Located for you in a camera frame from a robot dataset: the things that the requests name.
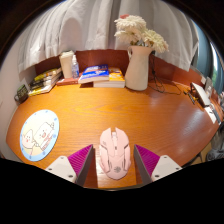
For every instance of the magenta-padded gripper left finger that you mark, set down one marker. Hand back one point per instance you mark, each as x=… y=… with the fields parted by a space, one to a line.
x=60 y=167

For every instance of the white flat device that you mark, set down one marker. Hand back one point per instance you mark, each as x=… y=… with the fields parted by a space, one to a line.
x=200 y=94

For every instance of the dark green mug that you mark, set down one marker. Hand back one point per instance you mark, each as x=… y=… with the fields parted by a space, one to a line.
x=22 y=93

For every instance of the round cartoon mouse pad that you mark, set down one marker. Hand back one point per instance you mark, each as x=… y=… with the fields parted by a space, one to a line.
x=39 y=135

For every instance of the cream pitcher vase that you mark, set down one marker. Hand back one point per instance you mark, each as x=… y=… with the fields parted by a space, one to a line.
x=137 y=71

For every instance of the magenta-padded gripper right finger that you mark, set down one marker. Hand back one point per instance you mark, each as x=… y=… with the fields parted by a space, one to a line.
x=166 y=166

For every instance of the pink computer mouse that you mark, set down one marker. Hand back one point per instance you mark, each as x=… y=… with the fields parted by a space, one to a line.
x=115 y=153

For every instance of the pale thick book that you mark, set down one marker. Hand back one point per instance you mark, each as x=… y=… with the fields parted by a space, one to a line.
x=41 y=90

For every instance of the clear pump bottle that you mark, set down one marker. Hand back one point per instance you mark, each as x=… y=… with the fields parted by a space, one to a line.
x=75 y=70

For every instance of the cream tumbler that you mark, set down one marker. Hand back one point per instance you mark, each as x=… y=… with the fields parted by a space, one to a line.
x=66 y=65

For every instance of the white flower bouquet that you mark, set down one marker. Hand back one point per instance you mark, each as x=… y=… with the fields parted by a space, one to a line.
x=133 y=31

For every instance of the glass window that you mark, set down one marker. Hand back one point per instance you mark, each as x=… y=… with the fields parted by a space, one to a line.
x=208 y=56

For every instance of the orange book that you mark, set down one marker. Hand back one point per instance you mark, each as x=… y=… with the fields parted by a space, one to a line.
x=116 y=78

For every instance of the white curtain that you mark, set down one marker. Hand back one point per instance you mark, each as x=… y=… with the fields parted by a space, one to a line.
x=90 y=26

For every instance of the reddish brown book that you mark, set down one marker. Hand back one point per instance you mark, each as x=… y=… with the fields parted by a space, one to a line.
x=66 y=81

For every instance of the grey remote control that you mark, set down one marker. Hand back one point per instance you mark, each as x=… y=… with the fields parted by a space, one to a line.
x=215 y=114

